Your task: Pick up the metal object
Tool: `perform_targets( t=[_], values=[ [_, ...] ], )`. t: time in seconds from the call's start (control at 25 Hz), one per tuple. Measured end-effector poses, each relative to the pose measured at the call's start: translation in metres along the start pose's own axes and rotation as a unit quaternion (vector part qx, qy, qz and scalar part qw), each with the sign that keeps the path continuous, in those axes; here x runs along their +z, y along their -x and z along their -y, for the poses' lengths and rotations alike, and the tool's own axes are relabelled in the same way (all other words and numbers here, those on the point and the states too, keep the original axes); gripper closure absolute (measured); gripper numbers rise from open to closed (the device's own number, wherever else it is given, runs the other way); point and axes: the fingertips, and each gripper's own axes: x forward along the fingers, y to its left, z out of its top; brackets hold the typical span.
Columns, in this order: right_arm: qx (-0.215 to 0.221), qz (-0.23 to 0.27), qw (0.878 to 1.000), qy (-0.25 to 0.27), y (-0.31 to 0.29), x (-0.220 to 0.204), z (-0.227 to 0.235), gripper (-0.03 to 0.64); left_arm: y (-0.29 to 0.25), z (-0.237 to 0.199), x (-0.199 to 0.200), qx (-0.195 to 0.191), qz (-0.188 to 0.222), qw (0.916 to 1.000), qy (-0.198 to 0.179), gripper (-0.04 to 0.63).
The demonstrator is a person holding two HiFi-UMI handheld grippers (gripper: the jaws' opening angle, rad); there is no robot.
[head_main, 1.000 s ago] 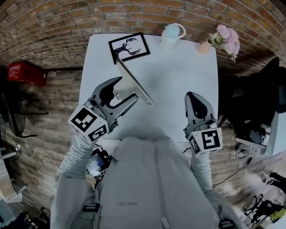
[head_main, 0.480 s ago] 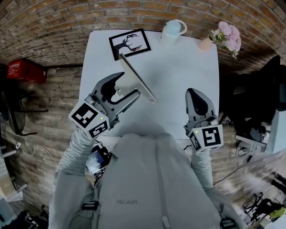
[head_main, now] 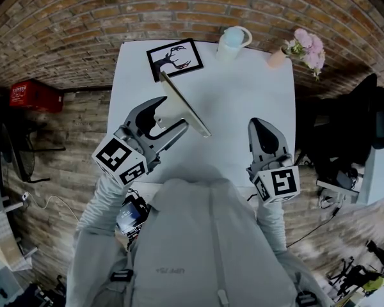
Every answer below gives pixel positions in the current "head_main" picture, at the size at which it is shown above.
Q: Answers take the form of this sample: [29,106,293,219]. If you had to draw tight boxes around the white mug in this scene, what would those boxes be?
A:
[215,26,253,62]

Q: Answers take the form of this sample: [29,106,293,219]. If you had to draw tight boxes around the white power strip with cable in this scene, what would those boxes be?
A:
[20,191,81,224]

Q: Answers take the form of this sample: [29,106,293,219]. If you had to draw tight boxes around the person's torso in grey jacket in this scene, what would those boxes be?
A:
[65,171,335,307]

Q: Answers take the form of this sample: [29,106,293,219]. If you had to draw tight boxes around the pink vase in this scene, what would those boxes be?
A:
[267,47,289,69]

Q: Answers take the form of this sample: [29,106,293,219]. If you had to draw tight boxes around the black device with screen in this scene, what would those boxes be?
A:
[116,194,152,237]

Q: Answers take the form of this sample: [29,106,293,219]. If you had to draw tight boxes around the person's left forearm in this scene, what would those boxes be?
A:
[76,173,129,237]

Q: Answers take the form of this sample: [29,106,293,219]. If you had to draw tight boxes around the white side desk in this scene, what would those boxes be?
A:
[358,145,384,206]

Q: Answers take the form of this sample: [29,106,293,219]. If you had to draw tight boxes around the black swivel chair base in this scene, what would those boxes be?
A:
[325,238,384,302]

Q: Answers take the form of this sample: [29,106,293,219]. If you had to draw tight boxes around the red box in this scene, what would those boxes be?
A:
[8,79,65,114]

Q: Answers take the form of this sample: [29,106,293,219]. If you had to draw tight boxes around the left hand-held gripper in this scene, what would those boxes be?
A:
[92,96,189,188]

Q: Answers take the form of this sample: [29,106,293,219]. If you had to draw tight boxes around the white desk with keyboard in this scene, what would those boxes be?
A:
[0,187,40,307]

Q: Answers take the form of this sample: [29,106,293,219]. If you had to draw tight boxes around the black picture frame with deer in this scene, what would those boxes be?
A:
[146,38,205,84]

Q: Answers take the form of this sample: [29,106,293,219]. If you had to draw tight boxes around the black high-back office chair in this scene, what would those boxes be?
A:
[302,73,384,206]

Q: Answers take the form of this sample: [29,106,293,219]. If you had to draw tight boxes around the black standing fan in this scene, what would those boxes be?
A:
[0,128,51,184]

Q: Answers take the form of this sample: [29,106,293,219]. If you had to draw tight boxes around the person's right forearm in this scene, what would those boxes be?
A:
[254,200,288,253]

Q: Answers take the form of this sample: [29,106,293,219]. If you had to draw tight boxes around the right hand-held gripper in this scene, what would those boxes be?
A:
[245,117,301,208]

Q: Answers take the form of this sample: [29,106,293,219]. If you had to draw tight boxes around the pink flower bunch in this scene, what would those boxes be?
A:
[283,28,326,82]

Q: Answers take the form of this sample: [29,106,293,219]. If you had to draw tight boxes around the black floor cable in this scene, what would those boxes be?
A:
[286,203,344,249]

